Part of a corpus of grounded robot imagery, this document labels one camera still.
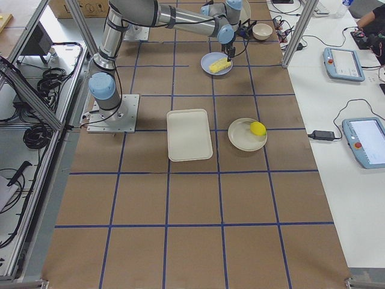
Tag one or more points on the cardboard box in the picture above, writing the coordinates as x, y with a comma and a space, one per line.
89, 8

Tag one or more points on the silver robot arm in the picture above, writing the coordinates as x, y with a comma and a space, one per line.
128, 20

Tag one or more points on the blue teach pendant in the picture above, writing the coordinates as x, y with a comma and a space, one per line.
343, 64
365, 137

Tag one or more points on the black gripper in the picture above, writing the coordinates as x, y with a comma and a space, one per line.
229, 48

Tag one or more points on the cream bowl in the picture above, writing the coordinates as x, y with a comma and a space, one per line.
262, 31

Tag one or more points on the cream plate in rack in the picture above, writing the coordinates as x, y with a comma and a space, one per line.
245, 13

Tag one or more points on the yellow lemon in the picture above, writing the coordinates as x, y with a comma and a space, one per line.
258, 128

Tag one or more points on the cream rectangular tray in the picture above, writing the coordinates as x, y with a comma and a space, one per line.
188, 135

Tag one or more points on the black dish rack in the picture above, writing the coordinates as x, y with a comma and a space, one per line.
245, 29

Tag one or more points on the near blue teach pendant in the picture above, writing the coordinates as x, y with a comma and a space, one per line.
365, 137

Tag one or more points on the black power adapter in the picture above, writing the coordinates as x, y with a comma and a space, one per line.
322, 135

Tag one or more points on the far blue teach pendant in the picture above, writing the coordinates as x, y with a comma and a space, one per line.
343, 64

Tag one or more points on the blue plate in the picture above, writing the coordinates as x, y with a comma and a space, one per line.
210, 58

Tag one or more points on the cream round plate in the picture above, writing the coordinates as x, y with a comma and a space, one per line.
241, 137

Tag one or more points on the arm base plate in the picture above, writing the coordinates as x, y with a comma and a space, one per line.
122, 121
141, 34

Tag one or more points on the aluminium frame post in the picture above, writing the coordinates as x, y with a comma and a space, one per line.
299, 30

